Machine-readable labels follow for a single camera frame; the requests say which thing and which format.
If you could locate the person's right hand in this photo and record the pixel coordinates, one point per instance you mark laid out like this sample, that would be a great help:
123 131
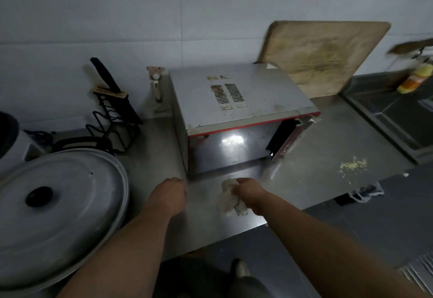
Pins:
249 193

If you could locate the person's left hand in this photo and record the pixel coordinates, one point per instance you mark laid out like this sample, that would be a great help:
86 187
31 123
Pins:
169 195

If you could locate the white cloth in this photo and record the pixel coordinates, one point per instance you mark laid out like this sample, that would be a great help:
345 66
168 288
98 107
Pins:
230 200

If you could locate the person's left forearm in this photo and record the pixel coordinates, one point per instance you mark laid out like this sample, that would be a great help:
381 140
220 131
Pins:
125 257

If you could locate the person's right forearm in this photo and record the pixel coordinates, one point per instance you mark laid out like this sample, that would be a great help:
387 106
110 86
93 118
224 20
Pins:
331 257

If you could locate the person's shoe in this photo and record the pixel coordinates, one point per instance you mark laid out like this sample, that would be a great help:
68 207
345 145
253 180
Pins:
241 269

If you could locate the silver and red microwave oven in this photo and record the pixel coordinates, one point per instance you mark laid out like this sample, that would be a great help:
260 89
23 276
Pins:
236 115

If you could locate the yellow food crumbs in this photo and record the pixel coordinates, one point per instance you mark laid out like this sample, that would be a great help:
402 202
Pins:
352 166

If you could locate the large aluminium pot lid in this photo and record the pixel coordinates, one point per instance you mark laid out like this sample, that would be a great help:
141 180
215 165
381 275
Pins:
54 216

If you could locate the white plastic bag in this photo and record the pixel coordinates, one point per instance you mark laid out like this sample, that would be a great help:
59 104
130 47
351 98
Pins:
367 193

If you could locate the black kitchen knife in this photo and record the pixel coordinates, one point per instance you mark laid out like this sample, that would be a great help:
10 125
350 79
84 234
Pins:
115 88

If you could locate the large wooden cutting board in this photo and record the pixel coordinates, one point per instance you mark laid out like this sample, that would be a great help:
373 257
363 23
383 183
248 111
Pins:
324 56

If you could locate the white appliance with black top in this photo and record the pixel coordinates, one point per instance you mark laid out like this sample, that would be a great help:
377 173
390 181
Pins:
13 142

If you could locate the stainless steel sink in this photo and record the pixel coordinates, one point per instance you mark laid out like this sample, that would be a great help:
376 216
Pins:
395 115

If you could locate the metal floor drain grate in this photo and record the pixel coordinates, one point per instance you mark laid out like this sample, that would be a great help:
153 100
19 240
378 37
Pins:
417 272

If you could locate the white wall socket with plug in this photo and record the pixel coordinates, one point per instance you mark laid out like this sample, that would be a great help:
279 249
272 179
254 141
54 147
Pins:
156 86

